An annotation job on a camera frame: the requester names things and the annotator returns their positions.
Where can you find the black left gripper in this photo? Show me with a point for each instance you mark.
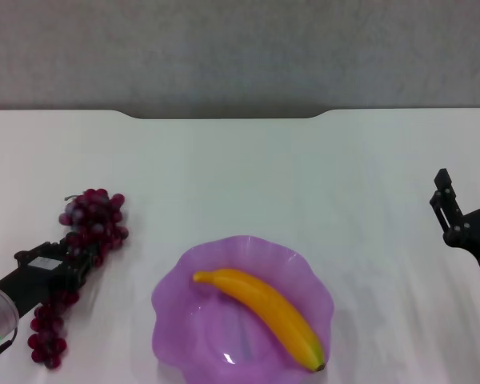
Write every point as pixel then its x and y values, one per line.
pixel 36 286

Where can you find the dark red grape bunch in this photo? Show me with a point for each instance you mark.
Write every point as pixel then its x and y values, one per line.
pixel 100 224

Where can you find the yellow banana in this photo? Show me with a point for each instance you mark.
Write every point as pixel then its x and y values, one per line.
pixel 264 300

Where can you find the purple wavy plastic bowl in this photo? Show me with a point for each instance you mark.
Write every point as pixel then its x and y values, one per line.
pixel 200 332

